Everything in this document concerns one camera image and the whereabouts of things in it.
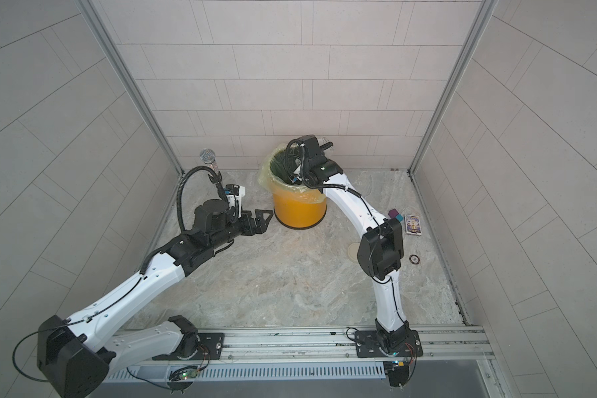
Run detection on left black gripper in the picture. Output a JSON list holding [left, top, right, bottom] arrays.
[[208, 208, 275, 250]]

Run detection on cream jar lid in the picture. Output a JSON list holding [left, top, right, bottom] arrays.
[[347, 242, 360, 262]]

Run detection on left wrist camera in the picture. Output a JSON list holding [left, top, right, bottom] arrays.
[[224, 184, 245, 218]]

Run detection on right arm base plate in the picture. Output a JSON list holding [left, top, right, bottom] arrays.
[[349, 330, 424, 360]]

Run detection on aluminium mounting rail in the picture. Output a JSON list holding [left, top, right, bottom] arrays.
[[77, 322, 494, 369]]

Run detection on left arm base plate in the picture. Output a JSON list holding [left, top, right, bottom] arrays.
[[152, 333, 225, 361]]

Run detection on orange trash bin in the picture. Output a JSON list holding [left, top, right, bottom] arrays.
[[272, 145, 328, 231]]

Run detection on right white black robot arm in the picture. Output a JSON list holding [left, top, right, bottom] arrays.
[[282, 134, 412, 356]]

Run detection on black stand with shaker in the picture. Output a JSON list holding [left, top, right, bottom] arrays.
[[200, 149, 227, 202]]

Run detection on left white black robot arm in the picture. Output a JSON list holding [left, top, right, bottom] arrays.
[[33, 166, 274, 397]]

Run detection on purple card pack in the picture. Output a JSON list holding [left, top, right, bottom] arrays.
[[404, 215, 422, 235]]

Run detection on right controller board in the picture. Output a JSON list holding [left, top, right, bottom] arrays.
[[383, 361, 410, 389]]

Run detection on left controller board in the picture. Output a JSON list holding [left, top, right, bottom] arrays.
[[167, 366, 199, 394]]

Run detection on controller board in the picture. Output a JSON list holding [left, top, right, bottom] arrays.
[[167, 366, 199, 394], [383, 361, 410, 389]]

